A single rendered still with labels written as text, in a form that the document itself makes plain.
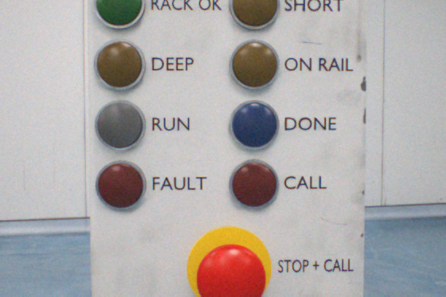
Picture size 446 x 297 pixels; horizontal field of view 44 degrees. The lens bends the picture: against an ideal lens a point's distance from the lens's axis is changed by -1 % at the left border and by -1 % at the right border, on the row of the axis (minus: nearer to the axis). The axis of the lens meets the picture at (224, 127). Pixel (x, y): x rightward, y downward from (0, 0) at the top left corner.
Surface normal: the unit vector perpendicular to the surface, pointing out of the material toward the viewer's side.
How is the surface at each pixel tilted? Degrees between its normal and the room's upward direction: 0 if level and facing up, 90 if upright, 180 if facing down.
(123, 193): 93
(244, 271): 87
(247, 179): 88
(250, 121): 88
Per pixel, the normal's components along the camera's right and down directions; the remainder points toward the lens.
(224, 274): 0.00, -0.01
